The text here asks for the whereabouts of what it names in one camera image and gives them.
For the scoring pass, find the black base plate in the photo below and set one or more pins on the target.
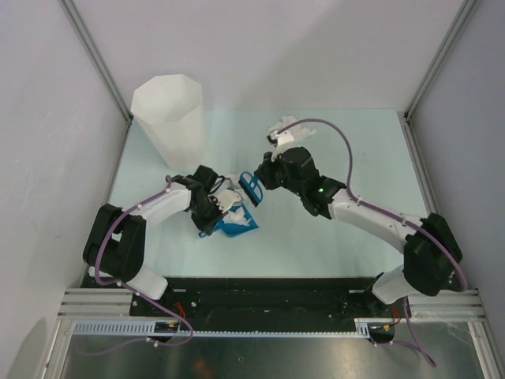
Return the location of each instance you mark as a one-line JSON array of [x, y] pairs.
[[345, 297]]

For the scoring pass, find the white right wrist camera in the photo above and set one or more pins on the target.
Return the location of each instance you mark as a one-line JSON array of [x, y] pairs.
[[281, 142]]

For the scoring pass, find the left aluminium corner post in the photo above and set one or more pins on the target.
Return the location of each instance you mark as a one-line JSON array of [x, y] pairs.
[[82, 32]]

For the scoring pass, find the blue plastic dustpan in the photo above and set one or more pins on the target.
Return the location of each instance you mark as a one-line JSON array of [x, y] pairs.
[[232, 230]]

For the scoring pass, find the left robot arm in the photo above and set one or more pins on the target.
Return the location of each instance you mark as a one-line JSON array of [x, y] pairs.
[[116, 244]]

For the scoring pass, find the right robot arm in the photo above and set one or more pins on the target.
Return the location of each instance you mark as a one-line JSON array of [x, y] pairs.
[[429, 249]]

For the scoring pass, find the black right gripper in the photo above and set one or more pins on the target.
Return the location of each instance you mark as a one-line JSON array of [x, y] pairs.
[[265, 172]]

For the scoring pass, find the right aluminium corner post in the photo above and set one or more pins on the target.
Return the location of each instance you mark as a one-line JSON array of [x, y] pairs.
[[449, 41]]

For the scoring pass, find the blue hand brush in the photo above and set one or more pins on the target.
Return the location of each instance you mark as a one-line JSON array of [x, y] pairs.
[[250, 184]]

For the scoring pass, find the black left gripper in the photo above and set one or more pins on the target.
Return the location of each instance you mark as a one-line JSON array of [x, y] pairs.
[[207, 226]]

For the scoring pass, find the white translucent tall bin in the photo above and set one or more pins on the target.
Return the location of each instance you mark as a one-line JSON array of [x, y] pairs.
[[170, 110]]

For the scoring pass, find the aluminium corner post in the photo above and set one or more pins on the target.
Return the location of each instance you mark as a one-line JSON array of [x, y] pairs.
[[82, 32], [449, 41]]

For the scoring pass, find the grey slotted cable duct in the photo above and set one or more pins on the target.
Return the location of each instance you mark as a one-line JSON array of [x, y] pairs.
[[162, 329]]

